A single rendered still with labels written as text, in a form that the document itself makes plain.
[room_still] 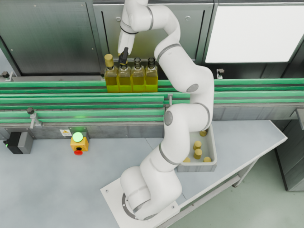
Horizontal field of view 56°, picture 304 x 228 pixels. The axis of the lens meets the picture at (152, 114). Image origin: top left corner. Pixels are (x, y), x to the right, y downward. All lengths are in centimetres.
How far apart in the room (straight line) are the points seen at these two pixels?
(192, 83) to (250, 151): 75
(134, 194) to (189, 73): 42
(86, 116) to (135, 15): 56
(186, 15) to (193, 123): 55
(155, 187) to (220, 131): 70
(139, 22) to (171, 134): 36
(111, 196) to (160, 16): 75
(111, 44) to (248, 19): 58
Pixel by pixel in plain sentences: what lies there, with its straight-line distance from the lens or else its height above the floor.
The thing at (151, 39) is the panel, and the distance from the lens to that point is 128.
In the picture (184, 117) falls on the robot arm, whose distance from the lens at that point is 76.
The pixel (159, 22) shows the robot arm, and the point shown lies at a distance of 95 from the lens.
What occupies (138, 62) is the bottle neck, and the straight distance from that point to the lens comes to 119.
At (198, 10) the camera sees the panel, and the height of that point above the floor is 129.
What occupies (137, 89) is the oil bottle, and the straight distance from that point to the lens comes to 130.
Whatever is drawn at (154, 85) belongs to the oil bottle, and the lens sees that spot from 128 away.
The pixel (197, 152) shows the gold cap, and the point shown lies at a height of 81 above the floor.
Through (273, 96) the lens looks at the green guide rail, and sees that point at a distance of 145.
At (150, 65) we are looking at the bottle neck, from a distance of 120.
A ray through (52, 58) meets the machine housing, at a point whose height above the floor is 100.
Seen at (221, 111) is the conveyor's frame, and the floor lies 84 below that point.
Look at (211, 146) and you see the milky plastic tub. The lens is 135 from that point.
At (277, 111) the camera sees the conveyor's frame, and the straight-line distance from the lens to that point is 153.
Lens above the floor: 200
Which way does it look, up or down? 57 degrees down
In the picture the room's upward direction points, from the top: straight up
